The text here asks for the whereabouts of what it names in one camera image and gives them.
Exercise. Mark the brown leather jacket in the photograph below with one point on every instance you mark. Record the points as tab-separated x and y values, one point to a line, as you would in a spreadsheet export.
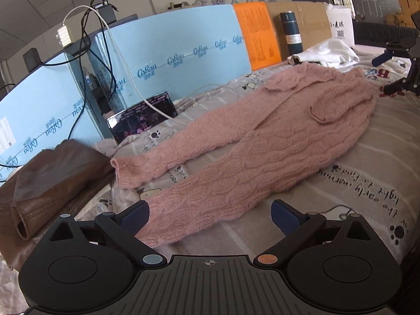
49	177

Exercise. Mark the teal insulated bottle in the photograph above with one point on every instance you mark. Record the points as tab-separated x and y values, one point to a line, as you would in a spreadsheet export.
292	32

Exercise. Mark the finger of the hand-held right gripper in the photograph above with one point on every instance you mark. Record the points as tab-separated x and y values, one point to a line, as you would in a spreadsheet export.
397	87
382	58

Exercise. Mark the white paper bag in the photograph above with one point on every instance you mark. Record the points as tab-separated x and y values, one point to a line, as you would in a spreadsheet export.
341	23

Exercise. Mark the white charger block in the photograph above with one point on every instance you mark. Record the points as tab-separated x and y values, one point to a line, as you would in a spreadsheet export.
63	36

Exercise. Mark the pink knitted sweater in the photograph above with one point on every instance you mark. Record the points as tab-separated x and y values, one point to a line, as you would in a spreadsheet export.
279	131

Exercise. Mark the black flat device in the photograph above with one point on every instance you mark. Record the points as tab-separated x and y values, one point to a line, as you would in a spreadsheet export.
128	20

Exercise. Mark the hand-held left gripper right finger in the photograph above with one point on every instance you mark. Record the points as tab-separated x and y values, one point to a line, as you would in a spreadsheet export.
287	216

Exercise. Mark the brown cardboard box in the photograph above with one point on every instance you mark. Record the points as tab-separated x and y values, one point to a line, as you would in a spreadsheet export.
311	23

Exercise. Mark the white garment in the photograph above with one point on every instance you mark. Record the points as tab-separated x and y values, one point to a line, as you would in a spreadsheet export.
331	51

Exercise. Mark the light blue cardboard box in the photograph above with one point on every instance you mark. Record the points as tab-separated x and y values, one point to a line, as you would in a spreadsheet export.
39	105
183	39

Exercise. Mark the black upright device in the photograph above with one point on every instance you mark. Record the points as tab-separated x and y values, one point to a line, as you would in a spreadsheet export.
106	12

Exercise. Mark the grey wall lettering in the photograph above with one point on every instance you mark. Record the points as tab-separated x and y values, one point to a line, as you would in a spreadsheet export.
210	1

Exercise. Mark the black smartphone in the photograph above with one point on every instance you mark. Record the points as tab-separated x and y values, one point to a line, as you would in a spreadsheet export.
137	121

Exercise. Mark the black leather sofa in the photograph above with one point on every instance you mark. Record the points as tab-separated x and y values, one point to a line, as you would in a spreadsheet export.
370	32

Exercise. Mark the stack of cardboard boxes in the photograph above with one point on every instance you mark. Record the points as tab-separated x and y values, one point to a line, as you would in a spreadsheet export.
407	3

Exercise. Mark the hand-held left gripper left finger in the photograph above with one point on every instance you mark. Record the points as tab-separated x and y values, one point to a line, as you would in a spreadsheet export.
136	218

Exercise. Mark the orange cardboard box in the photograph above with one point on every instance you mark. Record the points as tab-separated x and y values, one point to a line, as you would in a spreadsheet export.
259	36

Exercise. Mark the small black block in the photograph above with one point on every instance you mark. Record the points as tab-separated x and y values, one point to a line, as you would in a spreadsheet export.
31	59

